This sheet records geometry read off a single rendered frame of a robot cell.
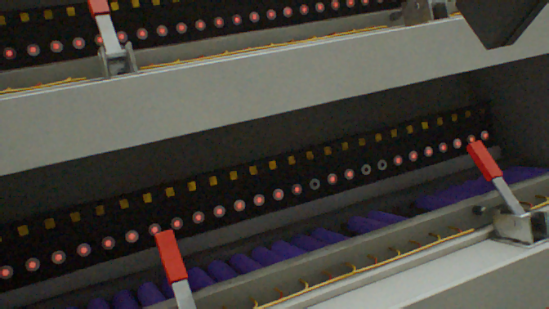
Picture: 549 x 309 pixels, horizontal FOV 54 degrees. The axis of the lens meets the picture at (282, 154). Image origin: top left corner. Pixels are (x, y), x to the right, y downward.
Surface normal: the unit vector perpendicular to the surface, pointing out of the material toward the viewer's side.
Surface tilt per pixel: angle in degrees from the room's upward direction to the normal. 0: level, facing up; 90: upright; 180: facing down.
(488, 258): 21
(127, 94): 111
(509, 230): 90
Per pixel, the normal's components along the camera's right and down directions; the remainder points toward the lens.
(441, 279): -0.20, -0.97
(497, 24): -0.90, 0.23
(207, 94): 0.38, 0.03
